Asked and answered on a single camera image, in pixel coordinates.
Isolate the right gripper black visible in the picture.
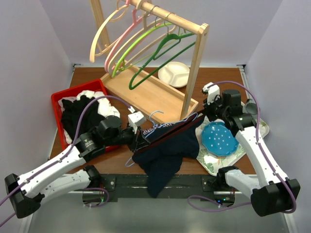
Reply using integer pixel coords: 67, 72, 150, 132
203, 94, 228, 122

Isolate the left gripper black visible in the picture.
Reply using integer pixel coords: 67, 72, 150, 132
105, 123, 150, 152

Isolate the light blue wire hanger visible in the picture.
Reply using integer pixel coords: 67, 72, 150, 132
125, 110, 199, 167

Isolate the navy tank top red trim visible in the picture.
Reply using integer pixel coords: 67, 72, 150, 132
132, 112, 205, 198

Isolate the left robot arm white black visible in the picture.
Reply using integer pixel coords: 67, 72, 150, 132
4, 112, 147, 218

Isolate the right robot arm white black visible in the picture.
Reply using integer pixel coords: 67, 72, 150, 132
202, 85, 300, 216

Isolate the dark green hanger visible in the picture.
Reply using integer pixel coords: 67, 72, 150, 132
128, 24, 197, 90

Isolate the wooden hanger rack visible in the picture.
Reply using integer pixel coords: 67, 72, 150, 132
102, 0, 209, 123

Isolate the lime green hanger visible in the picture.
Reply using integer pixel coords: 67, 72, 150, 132
105, 19, 176, 78

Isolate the natural wooden hanger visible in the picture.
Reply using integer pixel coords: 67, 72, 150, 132
89, 0, 129, 63

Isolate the beige plastic hanger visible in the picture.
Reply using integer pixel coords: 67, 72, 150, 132
108, 15, 164, 75

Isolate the pink plastic hanger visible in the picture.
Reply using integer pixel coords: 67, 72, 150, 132
104, 9, 148, 72

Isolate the blue dotted plate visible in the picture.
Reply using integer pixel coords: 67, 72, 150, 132
201, 122, 239, 157

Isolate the grey ceramic cup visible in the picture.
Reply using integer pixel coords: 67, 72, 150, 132
244, 99, 258, 116

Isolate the white garment in bin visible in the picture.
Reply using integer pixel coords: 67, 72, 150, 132
58, 90, 120, 144

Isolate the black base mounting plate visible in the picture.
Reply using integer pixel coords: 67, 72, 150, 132
82, 174, 238, 206

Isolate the white divided dish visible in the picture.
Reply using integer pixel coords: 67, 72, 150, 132
158, 61, 190, 88

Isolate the floral leaf tray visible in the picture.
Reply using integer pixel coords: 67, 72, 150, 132
195, 101, 270, 177

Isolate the red plastic bin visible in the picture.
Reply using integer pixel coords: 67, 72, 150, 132
52, 79, 120, 149

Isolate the black garment in bin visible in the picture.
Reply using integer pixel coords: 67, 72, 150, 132
61, 95, 105, 139

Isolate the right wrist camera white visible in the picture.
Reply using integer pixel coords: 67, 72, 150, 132
202, 82, 220, 104

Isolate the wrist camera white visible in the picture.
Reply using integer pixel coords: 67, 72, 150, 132
202, 82, 220, 104
128, 106, 146, 133

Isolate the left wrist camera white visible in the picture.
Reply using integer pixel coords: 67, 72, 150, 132
128, 106, 146, 133

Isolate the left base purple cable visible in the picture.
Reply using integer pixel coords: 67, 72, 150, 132
82, 186, 109, 208

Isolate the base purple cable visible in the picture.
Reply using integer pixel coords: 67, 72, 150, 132
82, 186, 109, 208
187, 195, 252, 211

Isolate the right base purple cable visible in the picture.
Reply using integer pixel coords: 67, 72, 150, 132
187, 195, 252, 211

